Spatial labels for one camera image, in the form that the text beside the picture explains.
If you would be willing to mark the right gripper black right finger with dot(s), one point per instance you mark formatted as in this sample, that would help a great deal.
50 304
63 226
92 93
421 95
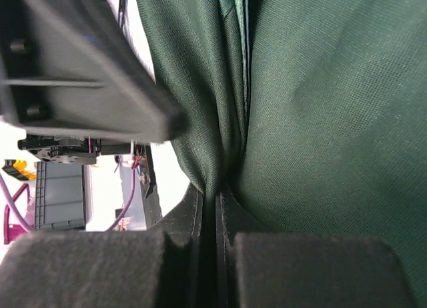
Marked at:
256 268

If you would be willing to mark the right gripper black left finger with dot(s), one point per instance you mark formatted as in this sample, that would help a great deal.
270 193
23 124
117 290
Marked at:
153 268

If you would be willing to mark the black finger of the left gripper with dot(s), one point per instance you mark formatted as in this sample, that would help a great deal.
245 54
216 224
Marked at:
68 70

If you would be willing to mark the dark green cloth napkin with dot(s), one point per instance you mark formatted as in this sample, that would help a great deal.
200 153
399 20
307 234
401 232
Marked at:
313 111

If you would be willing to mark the grey plastic storage crate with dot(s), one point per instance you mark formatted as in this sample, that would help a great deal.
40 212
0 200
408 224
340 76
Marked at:
60 197

